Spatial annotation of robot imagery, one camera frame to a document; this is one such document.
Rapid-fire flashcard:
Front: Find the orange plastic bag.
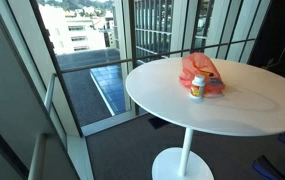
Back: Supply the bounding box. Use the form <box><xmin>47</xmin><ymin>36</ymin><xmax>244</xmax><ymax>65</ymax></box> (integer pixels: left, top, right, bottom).
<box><xmin>178</xmin><ymin>52</ymin><xmax>226</xmax><ymax>95</ymax></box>

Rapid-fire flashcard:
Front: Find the blue container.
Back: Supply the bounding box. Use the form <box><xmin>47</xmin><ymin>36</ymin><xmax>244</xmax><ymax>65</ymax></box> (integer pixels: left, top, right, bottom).
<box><xmin>208</xmin><ymin>77</ymin><xmax>224</xmax><ymax>88</ymax></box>

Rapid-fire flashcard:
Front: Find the dark window railing bar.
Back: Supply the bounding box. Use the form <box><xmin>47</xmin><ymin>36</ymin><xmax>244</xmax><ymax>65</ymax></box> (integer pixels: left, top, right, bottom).
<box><xmin>59</xmin><ymin>38</ymin><xmax>257</xmax><ymax>74</ymax></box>

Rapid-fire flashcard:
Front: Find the white round table base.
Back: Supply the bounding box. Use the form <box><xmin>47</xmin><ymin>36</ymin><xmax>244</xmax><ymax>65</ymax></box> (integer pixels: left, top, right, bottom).
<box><xmin>151</xmin><ymin>147</ymin><xmax>215</xmax><ymax>180</ymax></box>

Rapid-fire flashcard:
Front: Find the grey metal handrail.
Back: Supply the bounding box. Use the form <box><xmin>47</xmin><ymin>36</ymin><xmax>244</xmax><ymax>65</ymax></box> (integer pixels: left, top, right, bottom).
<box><xmin>27</xmin><ymin>72</ymin><xmax>57</xmax><ymax>180</ymax></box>

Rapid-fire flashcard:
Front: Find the blue and black floor item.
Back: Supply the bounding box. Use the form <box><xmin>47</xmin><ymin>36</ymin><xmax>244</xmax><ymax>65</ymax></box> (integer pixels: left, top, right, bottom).
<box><xmin>252</xmin><ymin>154</ymin><xmax>285</xmax><ymax>180</ymax></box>

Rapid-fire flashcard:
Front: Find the white table pedestal leg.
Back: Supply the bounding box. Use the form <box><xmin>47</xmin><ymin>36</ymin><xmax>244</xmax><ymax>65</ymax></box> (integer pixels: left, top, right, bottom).
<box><xmin>177</xmin><ymin>127</ymin><xmax>195</xmax><ymax>178</ymax></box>

